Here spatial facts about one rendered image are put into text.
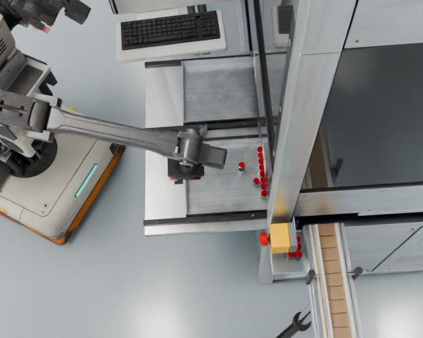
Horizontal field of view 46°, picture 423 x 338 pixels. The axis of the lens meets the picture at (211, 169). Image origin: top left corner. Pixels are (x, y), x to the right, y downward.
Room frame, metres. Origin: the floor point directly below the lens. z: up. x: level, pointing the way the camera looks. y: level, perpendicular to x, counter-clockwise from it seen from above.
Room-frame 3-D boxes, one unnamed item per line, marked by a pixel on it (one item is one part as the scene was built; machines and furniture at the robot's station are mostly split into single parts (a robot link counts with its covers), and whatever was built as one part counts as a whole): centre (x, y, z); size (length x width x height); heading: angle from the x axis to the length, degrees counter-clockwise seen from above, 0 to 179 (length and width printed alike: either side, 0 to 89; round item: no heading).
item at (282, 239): (0.39, -0.18, 1.00); 0.08 x 0.07 x 0.07; 86
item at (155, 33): (1.36, 0.10, 0.82); 0.40 x 0.14 x 0.02; 89
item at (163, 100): (0.82, -0.02, 0.87); 0.70 x 0.48 x 0.02; 176
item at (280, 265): (0.37, -0.22, 0.87); 0.14 x 0.13 x 0.02; 86
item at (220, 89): (0.98, -0.10, 0.90); 0.34 x 0.26 x 0.04; 86
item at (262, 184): (0.64, -0.16, 0.91); 0.18 x 0.02 x 0.05; 176
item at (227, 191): (0.64, -0.08, 0.90); 0.34 x 0.26 x 0.04; 86
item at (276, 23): (0.72, -0.19, 1.51); 0.43 x 0.01 x 0.59; 176
